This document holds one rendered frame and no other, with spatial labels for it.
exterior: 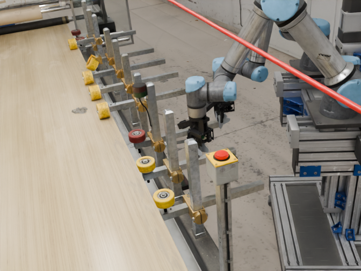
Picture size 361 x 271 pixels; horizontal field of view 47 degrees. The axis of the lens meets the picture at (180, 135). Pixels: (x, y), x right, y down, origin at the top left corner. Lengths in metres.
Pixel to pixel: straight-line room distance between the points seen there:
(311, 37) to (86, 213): 0.99
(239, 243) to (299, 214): 0.40
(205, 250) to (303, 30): 0.86
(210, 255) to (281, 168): 1.75
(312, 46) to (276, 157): 1.95
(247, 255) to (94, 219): 1.26
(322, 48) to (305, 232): 1.21
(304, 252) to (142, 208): 1.07
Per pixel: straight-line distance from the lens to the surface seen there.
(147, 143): 2.00
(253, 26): 1.61
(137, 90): 1.82
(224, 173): 1.17
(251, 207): 2.89
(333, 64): 1.54
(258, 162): 3.31
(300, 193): 2.69
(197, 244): 1.65
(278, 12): 1.43
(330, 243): 2.40
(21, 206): 1.70
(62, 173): 1.82
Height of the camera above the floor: 1.87
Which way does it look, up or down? 30 degrees down
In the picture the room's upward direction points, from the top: 6 degrees counter-clockwise
